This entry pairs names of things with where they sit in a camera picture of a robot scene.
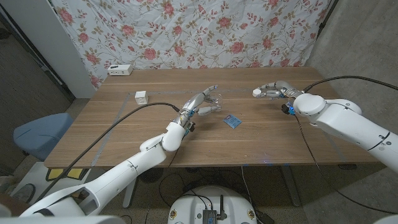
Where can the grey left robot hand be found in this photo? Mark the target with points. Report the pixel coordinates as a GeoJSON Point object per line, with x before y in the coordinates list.
{"type": "Point", "coordinates": [196, 102]}

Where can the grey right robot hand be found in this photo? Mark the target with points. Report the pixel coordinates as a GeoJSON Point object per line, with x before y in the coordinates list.
{"type": "Point", "coordinates": [276, 88]}

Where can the clear plastic medicine bottle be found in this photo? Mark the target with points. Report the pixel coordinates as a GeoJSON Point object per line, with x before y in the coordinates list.
{"type": "Point", "coordinates": [217, 99]}

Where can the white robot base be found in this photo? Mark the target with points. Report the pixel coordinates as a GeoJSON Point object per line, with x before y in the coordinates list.
{"type": "Point", "coordinates": [192, 205]}

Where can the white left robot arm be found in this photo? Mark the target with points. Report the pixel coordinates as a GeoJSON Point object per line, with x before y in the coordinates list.
{"type": "Point", "coordinates": [124, 168]}

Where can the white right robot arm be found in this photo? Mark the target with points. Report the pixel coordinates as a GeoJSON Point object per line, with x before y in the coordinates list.
{"type": "Point", "coordinates": [342, 121]}

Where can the blue sugar packet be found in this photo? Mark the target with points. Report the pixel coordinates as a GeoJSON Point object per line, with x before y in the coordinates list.
{"type": "Point", "coordinates": [232, 121]}

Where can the white cube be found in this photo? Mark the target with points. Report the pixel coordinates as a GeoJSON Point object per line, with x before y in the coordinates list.
{"type": "Point", "coordinates": [141, 97]}

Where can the floral backdrop cloth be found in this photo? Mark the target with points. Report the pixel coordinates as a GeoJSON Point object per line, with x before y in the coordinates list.
{"type": "Point", "coordinates": [186, 31]}

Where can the white power strip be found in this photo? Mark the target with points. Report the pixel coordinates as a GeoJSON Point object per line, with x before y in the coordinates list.
{"type": "Point", "coordinates": [119, 70]}

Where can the black backdrop pole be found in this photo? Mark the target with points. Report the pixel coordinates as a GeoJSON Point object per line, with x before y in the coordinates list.
{"type": "Point", "coordinates": [325, 18]}

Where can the grey table leg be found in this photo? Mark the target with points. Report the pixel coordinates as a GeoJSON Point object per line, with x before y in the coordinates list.
{"type": "Point", "coordinates": [290, 186]}

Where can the black module with antenna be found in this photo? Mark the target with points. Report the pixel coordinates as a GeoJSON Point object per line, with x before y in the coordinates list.
{"type": "Point", "coordinates": [210, 216]}

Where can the white table leg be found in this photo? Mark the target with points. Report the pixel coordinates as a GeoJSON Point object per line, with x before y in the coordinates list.
{"type": "Point", "coordinates": [128, 197]}

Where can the tall white panel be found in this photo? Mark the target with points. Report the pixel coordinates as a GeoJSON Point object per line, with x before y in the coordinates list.
{"type": "Point", "coordinates": [53, 40]}

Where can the yellow and black floor marker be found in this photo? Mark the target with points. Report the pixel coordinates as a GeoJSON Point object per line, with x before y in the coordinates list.
{"type": "Point", "coordinates": [56, 174]}

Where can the blue padded stool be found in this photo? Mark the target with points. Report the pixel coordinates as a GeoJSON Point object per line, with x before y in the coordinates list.
{"type": "Point", "coordinates": [40, 133]}

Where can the white floor plate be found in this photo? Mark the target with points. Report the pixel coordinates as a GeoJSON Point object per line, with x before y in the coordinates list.
{"type": "Point", "coordinates": [34, 174]}

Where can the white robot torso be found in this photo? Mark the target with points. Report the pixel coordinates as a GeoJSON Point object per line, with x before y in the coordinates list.
{"type": "Point", "coordinates": [62, 220]}

